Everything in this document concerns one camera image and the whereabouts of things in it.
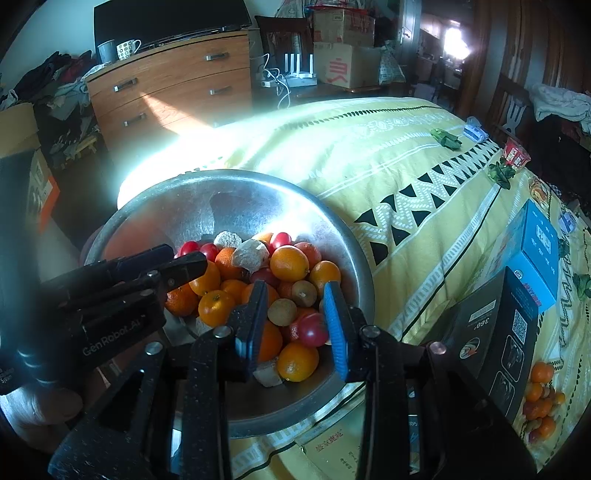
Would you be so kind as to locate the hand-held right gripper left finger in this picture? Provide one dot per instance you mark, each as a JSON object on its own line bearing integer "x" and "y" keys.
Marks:
{"x": 247, "y": 337}

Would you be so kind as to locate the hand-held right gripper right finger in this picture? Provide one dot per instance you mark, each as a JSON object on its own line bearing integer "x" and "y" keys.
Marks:
{"x": 336, "y": 332}

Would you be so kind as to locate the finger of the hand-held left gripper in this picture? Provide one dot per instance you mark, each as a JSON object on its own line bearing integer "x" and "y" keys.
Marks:
{"x": 184, "y": 270}
{"x": 129, "y": 263}

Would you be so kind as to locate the heap of tangerines and tomatoes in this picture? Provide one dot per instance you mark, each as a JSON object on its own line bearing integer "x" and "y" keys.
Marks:
{"x": 541, "y": 374}
{"x": 288, "y": 263}

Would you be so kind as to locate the metal bowl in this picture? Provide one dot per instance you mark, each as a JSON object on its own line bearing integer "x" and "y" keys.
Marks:
{"x": 240, "y": 203}

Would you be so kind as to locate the orange and black box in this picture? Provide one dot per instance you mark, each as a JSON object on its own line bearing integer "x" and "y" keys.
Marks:
{"x": 46, "y": 194}

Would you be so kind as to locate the tan paper envelope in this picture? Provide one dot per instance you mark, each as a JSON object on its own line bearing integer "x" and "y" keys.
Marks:
{"x": 323, "y": 457}

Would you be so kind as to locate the black cardboard box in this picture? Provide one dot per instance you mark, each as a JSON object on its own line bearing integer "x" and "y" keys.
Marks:
{"x": 498, "y": 332}

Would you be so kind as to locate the plain cardboard box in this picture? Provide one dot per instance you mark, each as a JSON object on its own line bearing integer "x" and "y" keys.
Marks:
{"x": 18, "y": 129}

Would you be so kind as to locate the heap of crumpled clothes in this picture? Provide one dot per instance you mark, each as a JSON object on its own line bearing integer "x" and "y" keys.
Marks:
{"x": 60, "y": 101}

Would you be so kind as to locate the wooden dresser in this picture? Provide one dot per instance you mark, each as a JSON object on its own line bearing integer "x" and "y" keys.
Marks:
{"x": 175, "y": 83}

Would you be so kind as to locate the white power strip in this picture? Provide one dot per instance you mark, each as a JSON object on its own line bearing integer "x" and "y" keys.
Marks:
{"x": 270, "y": 84}

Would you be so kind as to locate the blue cardboard box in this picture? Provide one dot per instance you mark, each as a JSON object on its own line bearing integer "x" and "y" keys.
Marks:
{"x": 535, "y": 258}

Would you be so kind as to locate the grey mug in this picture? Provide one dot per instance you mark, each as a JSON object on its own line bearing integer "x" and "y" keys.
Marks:
{"x": 106, "y": 51}

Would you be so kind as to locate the white dotted mug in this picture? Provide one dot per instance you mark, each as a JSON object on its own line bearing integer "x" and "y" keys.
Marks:
{"x": 127, "y": 50}

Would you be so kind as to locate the green leafy vegetable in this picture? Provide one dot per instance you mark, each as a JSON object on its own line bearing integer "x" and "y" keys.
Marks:
{"x": 502, "y": 175}
{"x": 445, "y": 139}

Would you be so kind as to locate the white router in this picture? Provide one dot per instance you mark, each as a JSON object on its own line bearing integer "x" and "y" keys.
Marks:
{"x": 300, "y": 76}

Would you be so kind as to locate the dark wooden desk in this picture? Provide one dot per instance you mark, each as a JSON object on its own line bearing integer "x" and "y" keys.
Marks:
{"x": 332, "y": 94}

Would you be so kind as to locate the blue tissue pack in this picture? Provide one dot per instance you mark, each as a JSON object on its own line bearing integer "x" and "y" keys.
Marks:
{"x": 475, "y": 131}
{"x": 567, "y": 222}

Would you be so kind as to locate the orange snack packet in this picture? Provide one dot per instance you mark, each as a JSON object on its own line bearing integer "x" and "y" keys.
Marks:
{"x": 538, "y": 190}

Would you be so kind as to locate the black television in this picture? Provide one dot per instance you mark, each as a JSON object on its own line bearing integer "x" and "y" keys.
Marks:
{"x": 171, "y": 18}

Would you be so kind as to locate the red cup noodle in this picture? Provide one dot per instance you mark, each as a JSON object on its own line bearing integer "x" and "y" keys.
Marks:
{"x": 516, "y": 154}

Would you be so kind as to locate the dark high-back chair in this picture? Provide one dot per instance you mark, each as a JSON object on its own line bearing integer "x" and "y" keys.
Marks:
{"x": 277, "y": 32}

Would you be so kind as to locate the large brown cardboard box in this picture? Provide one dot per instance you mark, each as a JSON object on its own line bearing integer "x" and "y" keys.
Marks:
{"x": 344, "y": 64}

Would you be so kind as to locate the patterned plastic bag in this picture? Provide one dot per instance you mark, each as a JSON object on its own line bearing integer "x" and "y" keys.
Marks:
{"x": 392, "y": 64}

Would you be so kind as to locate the small brown cardboard box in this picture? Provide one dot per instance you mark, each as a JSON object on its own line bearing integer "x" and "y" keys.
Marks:
{"x": 344, "y": 25}

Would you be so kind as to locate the wooden chair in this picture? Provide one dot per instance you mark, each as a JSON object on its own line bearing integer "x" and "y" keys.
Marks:
{"x": 508, "y": 92}

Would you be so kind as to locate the wooden door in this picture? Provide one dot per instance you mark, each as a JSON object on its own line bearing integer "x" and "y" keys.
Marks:
{"x": 410, "y": 27}

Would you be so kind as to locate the pile of clothes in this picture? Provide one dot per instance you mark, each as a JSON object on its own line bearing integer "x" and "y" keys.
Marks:
{"x": 558, "y": 101}

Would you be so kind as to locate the brown wooden wardrobe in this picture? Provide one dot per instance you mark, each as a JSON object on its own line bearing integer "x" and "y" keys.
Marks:
{"x": 503, "y": 41}

